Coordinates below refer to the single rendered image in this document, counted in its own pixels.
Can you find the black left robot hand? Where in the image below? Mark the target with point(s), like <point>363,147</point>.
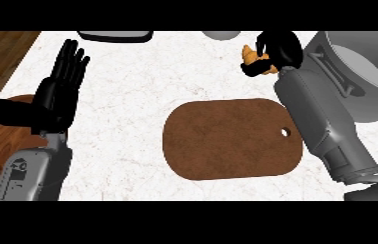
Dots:
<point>56,101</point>

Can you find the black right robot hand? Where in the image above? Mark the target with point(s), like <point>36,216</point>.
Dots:
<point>282,49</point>

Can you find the orange croissant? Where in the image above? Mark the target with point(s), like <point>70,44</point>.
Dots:
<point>251,56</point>

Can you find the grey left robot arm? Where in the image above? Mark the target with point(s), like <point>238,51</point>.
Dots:
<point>30,174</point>

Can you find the grey metal pot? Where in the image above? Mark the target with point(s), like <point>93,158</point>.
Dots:
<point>354,59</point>

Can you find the brown wooden cutting board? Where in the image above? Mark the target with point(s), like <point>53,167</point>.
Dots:
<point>230,139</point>

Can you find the grey round object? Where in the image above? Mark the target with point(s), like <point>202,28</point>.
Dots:
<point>222,34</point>

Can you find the brown wooden round plate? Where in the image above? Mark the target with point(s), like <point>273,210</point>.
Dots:
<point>15,139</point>

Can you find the dark grey flat tray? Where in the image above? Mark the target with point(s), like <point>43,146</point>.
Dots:
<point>115,36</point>

